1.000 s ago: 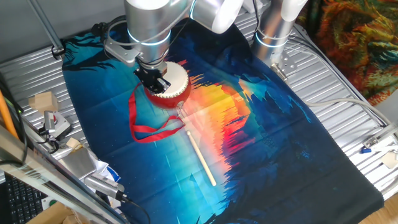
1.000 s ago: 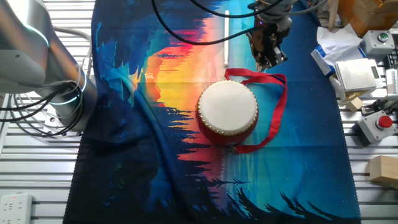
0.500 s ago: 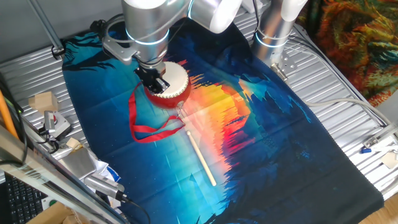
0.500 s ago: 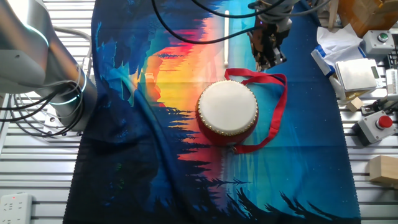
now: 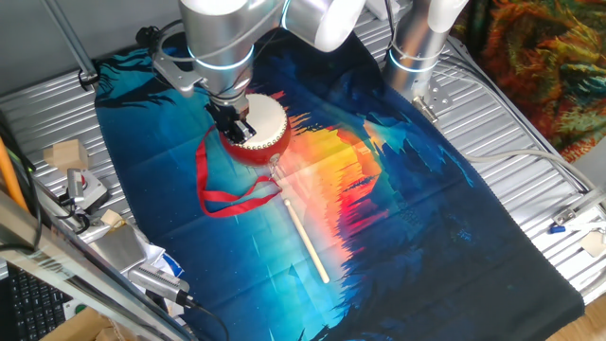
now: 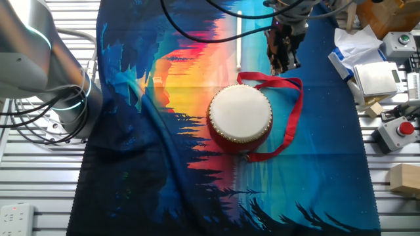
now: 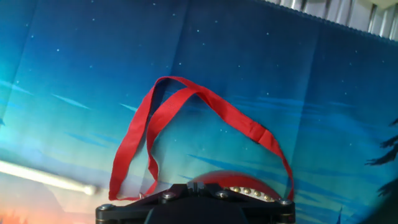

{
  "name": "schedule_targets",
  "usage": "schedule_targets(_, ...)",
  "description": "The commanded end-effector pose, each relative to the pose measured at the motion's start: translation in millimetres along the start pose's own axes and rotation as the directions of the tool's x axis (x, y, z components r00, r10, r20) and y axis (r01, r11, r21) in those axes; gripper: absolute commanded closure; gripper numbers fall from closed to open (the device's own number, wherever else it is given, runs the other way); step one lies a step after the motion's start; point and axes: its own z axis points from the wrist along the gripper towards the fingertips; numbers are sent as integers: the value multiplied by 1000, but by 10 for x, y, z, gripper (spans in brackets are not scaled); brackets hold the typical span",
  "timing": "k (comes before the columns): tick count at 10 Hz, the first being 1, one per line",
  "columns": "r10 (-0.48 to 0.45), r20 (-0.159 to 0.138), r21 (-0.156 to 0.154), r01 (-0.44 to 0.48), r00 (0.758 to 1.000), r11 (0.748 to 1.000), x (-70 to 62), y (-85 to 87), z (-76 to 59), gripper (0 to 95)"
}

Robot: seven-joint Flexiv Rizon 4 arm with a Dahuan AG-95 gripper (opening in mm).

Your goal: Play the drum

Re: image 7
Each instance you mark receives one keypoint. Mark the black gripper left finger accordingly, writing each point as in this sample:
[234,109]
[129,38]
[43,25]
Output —
[130,213]

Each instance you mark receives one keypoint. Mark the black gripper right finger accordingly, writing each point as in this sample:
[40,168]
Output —
[267,211]

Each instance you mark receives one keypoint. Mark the pale wooden drumstick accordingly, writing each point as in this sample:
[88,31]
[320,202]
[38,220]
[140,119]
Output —
[46,177]

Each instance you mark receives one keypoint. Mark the red drum with white skin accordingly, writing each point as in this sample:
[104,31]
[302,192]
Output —
[236,180]

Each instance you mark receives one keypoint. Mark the night sky forest printed cloth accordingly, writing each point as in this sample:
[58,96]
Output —
[93,62]

